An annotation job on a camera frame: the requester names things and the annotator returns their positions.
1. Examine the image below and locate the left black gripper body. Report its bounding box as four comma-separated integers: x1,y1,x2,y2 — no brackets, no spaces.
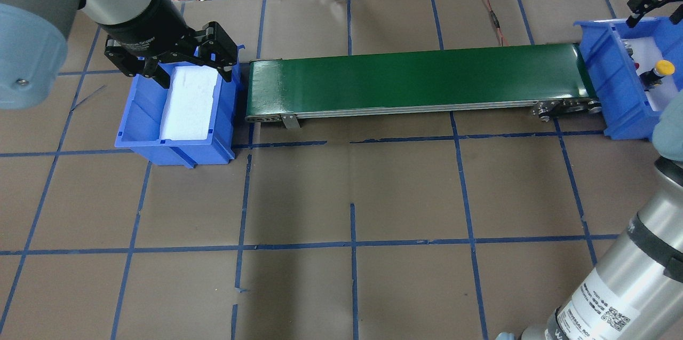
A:
105,0,208,75

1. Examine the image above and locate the yellow push button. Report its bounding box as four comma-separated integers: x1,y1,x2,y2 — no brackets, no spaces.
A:
639,59,676,91

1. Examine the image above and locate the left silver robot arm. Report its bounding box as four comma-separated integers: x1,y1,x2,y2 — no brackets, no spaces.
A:
1,0,239,109

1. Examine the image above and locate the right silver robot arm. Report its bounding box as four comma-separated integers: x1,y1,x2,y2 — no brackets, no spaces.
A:
520,0,682,339

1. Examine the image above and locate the white foam pad right bin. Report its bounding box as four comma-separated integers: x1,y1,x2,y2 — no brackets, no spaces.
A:
622,37,682,111

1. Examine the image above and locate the white foam pad bin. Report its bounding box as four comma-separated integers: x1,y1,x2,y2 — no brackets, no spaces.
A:
159,65,219,141
622,37,682,111

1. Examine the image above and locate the white foam pad left bin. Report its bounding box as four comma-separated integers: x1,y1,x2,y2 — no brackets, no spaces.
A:
159,65,219,141

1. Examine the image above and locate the blue bin left side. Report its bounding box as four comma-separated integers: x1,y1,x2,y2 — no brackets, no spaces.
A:
114,62,244,168

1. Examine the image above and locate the blue bin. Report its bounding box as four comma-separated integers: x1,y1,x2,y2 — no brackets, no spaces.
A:
114,62,244,168
576,17,682,140

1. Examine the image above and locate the blue bin right side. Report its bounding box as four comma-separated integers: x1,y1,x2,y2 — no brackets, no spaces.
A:
576,17,682,140

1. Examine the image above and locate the green conveyor belt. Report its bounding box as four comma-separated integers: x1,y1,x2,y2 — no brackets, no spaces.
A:
245,43,602,128

